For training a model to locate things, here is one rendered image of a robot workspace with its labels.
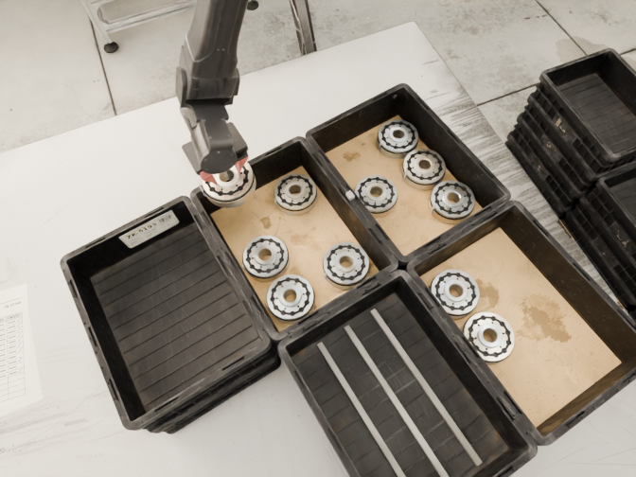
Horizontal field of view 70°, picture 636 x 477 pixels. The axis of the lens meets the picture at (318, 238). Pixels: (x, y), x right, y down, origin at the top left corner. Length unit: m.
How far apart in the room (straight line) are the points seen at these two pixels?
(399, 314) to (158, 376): 0.52
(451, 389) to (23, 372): 0.99
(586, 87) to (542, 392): 1.27
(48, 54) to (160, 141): 1.71
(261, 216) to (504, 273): 0.57
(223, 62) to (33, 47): 2.58
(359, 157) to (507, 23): 1.92
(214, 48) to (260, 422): 0.79
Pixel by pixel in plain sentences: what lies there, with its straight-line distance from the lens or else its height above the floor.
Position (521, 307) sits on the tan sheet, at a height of 0.83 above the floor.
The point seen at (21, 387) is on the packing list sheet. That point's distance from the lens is 1.32.
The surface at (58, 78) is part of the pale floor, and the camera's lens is 2.95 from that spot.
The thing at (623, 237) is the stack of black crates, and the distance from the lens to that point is 1.81.
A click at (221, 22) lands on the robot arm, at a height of 1.42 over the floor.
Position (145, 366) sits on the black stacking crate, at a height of 0.83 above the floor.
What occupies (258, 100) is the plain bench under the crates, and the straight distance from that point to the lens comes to 1.50.
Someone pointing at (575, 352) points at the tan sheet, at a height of 0.83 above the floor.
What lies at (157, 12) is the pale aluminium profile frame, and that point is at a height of 0.14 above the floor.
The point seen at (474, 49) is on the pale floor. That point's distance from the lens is 2.77.
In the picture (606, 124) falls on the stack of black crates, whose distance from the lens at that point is 1.93.
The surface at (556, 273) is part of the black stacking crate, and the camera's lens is 1.09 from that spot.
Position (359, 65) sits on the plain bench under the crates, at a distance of 1.58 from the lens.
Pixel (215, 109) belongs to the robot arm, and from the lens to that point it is 0.73.
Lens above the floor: 1.79
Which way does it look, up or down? 64 degrees down
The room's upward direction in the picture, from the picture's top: 4 degrees counter-clockwise
